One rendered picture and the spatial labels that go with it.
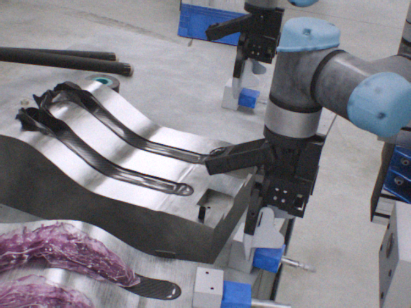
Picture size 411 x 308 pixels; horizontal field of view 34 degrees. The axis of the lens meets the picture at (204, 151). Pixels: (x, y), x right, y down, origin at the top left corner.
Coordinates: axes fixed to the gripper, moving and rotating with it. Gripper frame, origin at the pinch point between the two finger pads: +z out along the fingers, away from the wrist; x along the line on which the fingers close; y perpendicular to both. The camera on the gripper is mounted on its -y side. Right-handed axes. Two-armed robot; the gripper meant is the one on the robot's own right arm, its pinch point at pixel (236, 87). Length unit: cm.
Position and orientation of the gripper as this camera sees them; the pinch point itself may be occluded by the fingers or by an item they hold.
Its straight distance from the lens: 154.8
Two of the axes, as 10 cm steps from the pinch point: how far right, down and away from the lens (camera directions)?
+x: 2.7, -4.4, 8.6
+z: -1.3, 8.6, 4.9
